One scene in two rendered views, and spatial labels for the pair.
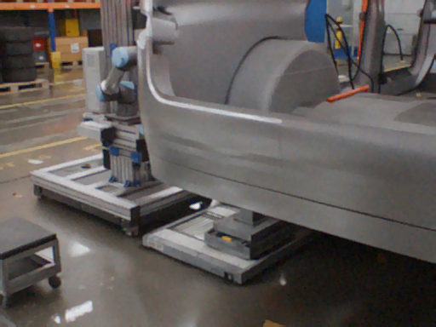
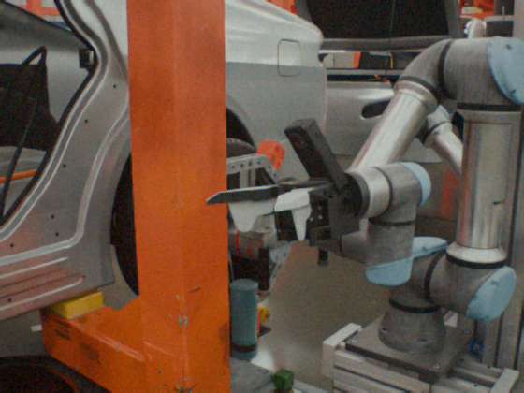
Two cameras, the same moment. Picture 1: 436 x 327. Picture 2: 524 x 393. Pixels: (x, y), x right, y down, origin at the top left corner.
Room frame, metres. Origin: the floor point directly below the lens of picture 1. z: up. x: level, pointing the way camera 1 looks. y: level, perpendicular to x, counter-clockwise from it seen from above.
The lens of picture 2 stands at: (5.20, -0.08, 1.38)
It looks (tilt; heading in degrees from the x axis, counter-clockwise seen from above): 12 degrees down; 177
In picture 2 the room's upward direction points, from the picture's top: straight up
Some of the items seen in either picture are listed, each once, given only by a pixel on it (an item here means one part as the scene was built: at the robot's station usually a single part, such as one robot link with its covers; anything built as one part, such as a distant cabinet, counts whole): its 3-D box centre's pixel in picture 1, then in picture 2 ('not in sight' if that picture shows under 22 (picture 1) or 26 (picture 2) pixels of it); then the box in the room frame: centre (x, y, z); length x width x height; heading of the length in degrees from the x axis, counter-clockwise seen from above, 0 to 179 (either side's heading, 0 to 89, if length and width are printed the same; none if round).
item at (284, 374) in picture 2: not in sight; (283, 379); (3.99, 0.03, 0.64); 0.04 x 0.04 x 0.04; 50
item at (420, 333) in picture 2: not in sight; (414, 316); (4.13, 0.30, 0.87); 0.15 x 0.15 x 0.10
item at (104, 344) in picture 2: not in sight; (107, 318); (3.73, -0.48, 0.69); 0.52 x 0.17 x 0.35; 50
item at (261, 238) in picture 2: not in sight; (255, 236); (3.67, -0.03, 0.93); 0.09 x 0.05 x 0.05; 50
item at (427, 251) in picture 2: not in sight; (420, 269); (4.13, 0.31, 0.98); 0.13 x 0.12 x 0.14; 34
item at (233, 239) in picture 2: not in sight; (255, 239); (3.45, -0.02, 0.85); 0.21 x 0.14 x 0.14; 50
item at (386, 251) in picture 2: not in sight; (381, 246); (4.37, 0.15, 1.12); 0.11 x 0.08 x 0.11; 34
